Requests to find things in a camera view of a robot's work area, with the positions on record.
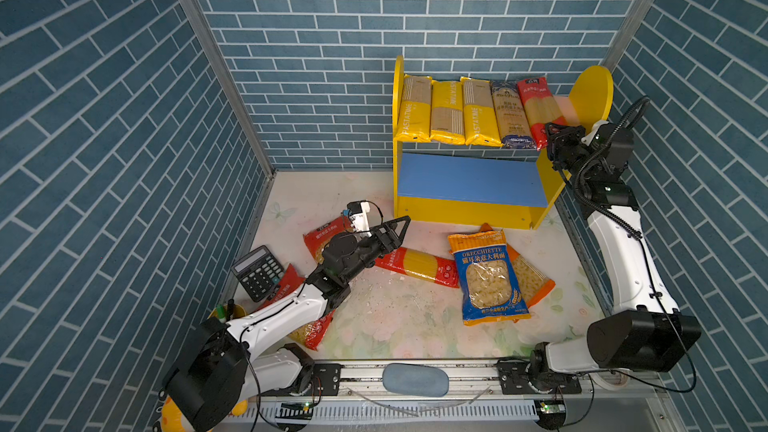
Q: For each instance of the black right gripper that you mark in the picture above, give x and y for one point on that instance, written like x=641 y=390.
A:
x=556 y=140

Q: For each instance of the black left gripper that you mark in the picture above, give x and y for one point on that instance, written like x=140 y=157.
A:
x=389 y=242

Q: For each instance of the red yellow spaghetti bag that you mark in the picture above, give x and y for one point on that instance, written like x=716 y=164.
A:
x=540 y=107
x=421 y=265

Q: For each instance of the blue clear spaghetti bag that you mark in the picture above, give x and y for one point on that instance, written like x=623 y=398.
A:
x=513 y=125

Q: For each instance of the red macaroni bag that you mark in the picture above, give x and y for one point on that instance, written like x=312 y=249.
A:
x=295 y=311
x=317 y=239

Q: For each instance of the orange pasta bag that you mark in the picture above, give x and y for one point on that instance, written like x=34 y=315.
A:
x=533 y=284

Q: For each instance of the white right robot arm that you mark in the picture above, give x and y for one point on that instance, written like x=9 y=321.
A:
x=645 y=330

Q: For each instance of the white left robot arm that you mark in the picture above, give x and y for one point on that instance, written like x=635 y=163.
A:
x=214 y=370

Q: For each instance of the yellow shelf with coloured boards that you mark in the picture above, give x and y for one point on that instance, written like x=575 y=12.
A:
x=472 y=191

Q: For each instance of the blue orecchiette pasta bag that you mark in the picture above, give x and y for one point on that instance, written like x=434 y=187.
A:
x=491 y=292

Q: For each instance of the black calculator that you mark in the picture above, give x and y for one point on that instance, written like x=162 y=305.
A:
x=259 y=273

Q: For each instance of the grey blue oval pad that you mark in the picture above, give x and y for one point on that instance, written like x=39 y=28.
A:
x=415 y=380

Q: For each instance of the yellow pen cup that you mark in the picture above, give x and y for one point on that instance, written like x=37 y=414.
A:
x=227 y=311

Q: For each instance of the clear tape roll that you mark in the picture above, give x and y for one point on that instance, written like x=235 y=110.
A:
x=609 y=381

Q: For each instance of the yellow plush toy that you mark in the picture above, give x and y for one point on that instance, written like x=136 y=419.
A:
x=173 y=420

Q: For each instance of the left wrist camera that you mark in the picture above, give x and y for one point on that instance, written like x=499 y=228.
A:
x=357 y=212

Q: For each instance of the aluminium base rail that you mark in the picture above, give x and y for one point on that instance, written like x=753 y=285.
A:
x=351 y=392

